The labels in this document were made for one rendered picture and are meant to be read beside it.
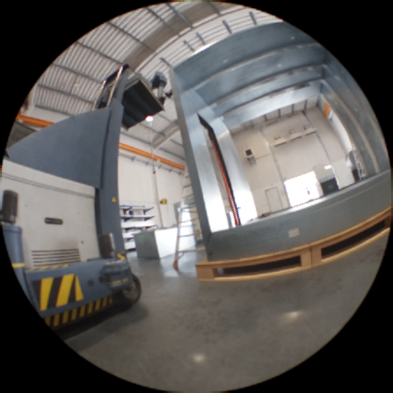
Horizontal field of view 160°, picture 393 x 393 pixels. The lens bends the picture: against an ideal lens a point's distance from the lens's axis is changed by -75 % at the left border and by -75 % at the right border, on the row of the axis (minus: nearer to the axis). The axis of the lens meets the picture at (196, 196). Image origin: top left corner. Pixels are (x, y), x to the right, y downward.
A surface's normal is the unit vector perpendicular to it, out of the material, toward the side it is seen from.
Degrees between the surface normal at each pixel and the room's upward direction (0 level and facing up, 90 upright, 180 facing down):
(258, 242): 90
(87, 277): 90
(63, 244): 90
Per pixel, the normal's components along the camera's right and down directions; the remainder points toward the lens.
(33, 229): 0.94, -0.26
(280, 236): -0.54, -0.08
